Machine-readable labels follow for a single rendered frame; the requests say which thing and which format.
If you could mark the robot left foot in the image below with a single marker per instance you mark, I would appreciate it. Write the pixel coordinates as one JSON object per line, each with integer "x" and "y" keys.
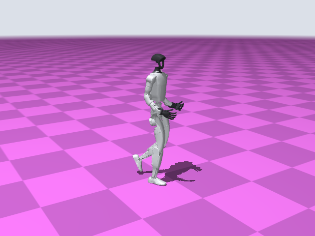
{"x": 138, "y": 163}

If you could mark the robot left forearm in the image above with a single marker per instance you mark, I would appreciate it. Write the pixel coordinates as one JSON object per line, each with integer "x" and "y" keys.
{"x": 167, "y": 102}

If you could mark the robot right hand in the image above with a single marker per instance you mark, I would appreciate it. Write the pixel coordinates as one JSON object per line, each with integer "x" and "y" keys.
{"x": 167, "y": 114}

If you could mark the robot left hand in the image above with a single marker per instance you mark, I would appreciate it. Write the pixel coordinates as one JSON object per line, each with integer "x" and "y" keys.
{"x": 177, "y": 106}

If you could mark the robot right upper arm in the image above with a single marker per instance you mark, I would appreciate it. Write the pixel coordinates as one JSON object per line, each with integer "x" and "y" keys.
{"x": 150, "y": 80}

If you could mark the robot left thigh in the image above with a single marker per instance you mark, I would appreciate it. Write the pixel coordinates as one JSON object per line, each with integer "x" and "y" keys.
{"x": 166, "y": 124}

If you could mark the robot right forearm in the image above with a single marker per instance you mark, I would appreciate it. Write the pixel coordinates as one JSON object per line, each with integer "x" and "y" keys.
{"x": 151, "y": 103}

